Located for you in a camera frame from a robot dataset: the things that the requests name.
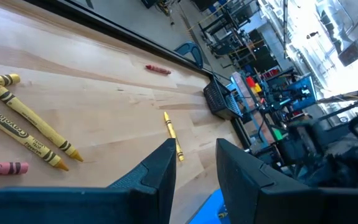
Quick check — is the pink crayon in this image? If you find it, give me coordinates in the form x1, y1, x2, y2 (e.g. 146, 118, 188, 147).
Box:
0, 161, 29, 177

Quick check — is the blue machine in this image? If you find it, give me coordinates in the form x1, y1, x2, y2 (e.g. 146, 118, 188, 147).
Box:
278, 73, 318, 112

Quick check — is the metal shelving rack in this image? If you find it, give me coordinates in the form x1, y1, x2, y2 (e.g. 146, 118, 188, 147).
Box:
197, 0, 262, 68

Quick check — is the red crayon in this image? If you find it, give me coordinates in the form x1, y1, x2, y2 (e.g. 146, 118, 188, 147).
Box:
145, 64, 172, 76

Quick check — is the gray metal table frame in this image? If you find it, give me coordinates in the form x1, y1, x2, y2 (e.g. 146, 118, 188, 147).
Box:
230, 71, 276, 150

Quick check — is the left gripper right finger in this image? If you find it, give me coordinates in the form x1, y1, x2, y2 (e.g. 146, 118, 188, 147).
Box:
215, 139, 358, 224

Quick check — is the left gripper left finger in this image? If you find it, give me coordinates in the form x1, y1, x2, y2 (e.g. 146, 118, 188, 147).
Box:
0, 138, 177, 224

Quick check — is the black plastic basket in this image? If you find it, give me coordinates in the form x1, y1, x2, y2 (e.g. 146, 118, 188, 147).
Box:
202, 77, 244, 121

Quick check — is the blue plastic basket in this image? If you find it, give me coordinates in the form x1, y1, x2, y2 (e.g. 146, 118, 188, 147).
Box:
187, 187, 231, 224

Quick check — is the small green object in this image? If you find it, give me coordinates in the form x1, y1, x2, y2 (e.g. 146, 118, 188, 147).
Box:
271, 127, 284, 141

